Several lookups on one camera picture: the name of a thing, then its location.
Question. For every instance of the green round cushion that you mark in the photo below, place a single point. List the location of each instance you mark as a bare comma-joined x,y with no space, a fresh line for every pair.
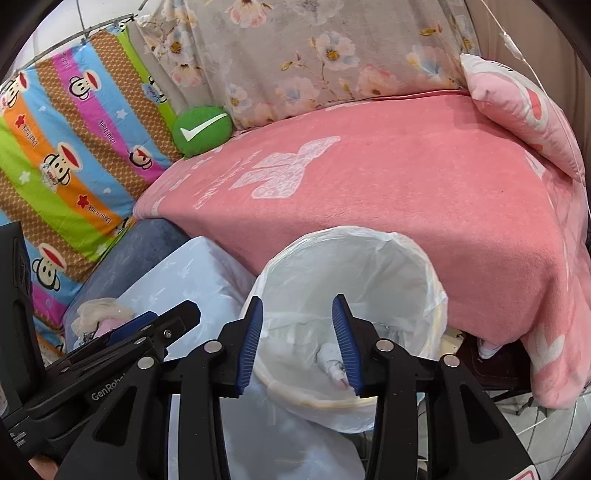
203,141

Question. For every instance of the pink printed pillow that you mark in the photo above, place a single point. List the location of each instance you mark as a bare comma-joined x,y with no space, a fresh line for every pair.
517,110

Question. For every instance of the grey floral cloth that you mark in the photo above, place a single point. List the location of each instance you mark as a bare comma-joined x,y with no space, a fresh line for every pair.
286,46

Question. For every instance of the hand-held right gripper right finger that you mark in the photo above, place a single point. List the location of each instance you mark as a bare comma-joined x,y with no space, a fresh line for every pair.
346,344

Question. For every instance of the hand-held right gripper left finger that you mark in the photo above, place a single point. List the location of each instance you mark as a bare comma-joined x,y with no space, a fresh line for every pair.
249,344

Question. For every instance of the trash bin with white liner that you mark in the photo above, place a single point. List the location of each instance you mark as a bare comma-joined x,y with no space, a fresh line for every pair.
369,277

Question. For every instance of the light blue pillow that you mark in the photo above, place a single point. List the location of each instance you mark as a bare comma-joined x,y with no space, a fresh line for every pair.
194,272

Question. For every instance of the cardboard box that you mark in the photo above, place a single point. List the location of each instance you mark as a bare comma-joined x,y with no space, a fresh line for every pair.
452,344

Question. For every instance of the blue grey cushion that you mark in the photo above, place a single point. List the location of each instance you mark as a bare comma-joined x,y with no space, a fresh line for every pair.
138,244

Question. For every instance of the pink fleece blanket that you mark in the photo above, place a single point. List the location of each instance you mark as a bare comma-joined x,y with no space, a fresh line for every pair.
392,194

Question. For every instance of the striped monkey print quilt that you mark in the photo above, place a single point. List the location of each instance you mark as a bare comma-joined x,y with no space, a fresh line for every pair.
69,138

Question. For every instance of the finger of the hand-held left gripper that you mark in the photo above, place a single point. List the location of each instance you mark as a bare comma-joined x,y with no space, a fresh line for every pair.
136,323
180,314

